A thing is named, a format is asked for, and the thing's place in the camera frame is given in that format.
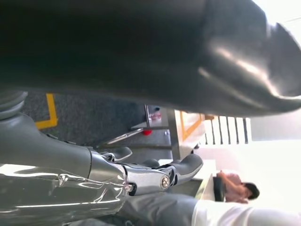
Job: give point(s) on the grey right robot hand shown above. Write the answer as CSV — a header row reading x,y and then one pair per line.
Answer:
x,y
141,46

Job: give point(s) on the steel workbench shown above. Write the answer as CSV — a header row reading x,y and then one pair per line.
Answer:
x,y
173,134

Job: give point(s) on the small red object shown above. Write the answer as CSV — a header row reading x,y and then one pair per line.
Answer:
x,y
147,132

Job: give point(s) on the white slatted panel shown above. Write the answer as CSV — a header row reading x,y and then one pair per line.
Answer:
x,y
225,131

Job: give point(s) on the black handheld device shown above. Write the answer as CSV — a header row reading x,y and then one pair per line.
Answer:
x,y
219,188

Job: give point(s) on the person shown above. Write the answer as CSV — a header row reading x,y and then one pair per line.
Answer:
x,y
223,215

